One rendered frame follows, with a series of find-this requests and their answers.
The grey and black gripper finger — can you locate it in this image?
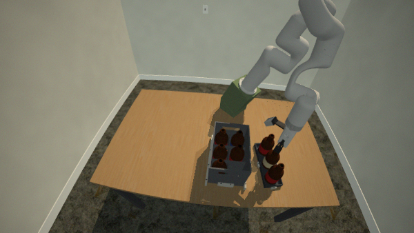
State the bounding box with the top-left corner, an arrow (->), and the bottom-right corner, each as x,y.
273,139 -> 285,154

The dark grey crate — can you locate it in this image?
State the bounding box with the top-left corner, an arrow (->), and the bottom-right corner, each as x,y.
208,121 -> 252,186

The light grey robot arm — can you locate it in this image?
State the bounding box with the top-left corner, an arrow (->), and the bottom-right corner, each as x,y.
239,0 -> 345,132

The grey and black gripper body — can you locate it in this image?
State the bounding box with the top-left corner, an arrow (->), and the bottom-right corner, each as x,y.
278,121 -> 297,148

